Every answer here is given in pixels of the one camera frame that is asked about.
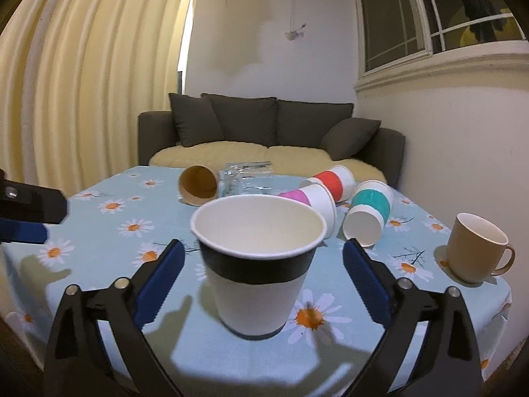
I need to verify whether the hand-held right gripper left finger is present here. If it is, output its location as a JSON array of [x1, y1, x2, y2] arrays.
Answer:
[[43, 239, 185, 397]]

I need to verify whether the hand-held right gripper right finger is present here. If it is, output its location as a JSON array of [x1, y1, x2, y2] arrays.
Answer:
[[342, 238, 484, 397]]

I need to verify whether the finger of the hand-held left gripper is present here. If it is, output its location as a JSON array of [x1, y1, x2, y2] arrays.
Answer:
[[0, 169, 69, 244]]

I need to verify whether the black banded white paper cup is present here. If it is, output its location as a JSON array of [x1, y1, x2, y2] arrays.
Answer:
[[190, 194, 328, 340]]

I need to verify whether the teal banded white paper cup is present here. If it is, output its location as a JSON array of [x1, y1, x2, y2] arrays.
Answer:
[[343, 180, 394, 248]]

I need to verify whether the pink banded white paper cup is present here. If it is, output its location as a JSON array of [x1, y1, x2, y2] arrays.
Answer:
[[276, 184, 337, 240]]

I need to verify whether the brown paper cup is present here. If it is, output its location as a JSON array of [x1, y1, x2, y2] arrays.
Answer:
[[178, 164, 221, 206]]

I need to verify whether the red banded white paper cup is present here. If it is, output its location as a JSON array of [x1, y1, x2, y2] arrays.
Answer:
[[299, 165, 357, 203]]

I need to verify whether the beige ceramic mug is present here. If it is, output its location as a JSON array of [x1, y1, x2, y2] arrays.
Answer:
[[444, 212, 516, 284]]

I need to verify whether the dark grey sofa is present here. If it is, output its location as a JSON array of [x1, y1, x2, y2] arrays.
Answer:
[[138, 93, 406, 189]]

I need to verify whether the clear glass mug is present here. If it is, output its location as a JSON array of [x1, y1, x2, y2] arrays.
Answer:
[[218, 160, 274, 196]]

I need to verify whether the cream sofa blanket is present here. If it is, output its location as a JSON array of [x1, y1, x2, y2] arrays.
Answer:
[[148, 141, 388, 185]]

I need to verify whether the small dark grey cushion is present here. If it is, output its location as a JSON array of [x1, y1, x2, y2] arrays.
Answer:
[[319, 118, 382, 162]]

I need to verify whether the dark grey sofa cushion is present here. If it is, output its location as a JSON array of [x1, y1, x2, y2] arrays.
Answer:
[[275, 99, 355, 147], [169, 93, 226, 148], [201, 93, 278, 148]]

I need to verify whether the cream pleated curtain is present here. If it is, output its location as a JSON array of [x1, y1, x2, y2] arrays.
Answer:
[[0, 0, 197, 199]]

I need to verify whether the white framed window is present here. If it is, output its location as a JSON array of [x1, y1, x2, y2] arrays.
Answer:
[[351, 0, 529, 92]]

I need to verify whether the hanging wall ornament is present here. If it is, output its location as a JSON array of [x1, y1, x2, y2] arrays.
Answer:
[[284, 0, 307, 42]]

